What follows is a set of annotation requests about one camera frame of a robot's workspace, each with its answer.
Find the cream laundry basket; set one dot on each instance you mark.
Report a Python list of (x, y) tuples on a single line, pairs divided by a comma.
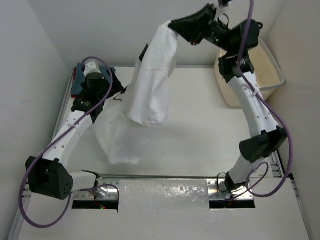
[(269, 76)]

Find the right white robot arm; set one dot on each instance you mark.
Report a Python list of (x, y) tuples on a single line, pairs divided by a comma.
[(238, 71)]

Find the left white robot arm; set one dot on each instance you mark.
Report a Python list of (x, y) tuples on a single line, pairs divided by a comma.
[(48, 175)]

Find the white t shirt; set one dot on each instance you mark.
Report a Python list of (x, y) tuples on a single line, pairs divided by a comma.
[(125, 126)]

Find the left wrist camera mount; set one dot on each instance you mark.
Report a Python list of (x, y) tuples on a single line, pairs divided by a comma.
[(91, 66)]

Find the blue t shirt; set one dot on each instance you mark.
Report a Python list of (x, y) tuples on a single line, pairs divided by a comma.
[(80, 78)]

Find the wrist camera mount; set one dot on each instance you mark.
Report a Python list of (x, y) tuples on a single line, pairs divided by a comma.
[(223, 5), (91, 66)]

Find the reflective foil panel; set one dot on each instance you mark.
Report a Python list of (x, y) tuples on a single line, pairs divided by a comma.
[(163, 195)]

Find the red t shirt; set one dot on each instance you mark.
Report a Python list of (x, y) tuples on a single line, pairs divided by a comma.
[(73, 92)]

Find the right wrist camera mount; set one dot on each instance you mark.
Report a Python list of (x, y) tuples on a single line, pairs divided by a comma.
[(223, 5)]

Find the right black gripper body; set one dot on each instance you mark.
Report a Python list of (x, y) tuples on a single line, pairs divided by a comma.
[(209, 28)]

